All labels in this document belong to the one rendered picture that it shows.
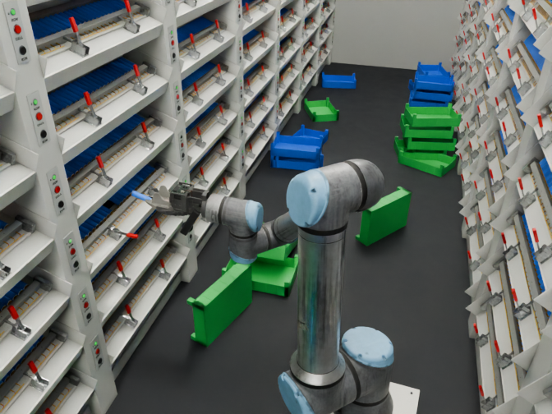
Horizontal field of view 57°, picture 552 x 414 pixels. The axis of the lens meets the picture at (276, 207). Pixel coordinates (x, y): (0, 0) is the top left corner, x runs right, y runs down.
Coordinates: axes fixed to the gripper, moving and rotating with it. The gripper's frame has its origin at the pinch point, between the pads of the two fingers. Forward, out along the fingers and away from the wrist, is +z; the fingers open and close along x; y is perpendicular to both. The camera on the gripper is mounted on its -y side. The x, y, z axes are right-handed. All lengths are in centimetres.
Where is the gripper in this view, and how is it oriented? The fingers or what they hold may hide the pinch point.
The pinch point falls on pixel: (150, 201)
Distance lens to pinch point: 167.7
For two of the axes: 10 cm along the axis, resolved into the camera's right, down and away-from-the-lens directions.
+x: -2.6, 5.1, -8.2
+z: -9.6, -1.8, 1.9
